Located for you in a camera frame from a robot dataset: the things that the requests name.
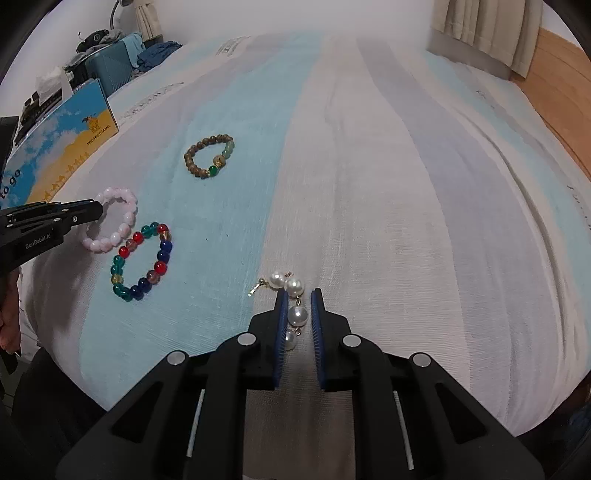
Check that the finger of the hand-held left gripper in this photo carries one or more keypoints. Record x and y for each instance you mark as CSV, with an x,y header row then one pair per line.
x,y
85,213
51,206

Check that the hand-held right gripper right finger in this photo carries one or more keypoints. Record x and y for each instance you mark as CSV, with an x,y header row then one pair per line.
x,y
317,341

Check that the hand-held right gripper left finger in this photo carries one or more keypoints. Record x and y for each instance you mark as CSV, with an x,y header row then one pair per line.
x,y
280,341

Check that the sky print cardboard box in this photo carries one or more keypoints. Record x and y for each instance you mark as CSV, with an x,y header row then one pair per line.
x,y
60,138

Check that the person's left hand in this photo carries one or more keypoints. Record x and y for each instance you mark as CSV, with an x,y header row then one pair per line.
x,y
9,318

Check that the white plastic bag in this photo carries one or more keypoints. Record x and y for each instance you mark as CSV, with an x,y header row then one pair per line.
x,y
51,83

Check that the teal suitcase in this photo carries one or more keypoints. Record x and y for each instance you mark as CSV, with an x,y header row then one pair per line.
x,y
108,69

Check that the black bag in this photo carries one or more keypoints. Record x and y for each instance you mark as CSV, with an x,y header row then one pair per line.
x,y
97,40

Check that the light blue cloth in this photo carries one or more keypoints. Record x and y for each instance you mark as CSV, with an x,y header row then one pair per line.
x,y
133,46

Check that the striped bed sheet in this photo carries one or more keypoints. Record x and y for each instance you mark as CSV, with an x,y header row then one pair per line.
x,y
392,184

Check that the dark blue clothes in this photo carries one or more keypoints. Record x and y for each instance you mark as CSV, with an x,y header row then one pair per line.
x,y
159,55

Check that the narrow beige curtain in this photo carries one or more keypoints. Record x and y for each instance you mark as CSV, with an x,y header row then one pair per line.
x,y
147,16

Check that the wide beige curtain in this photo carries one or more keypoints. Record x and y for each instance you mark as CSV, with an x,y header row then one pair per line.
x,y
489,32

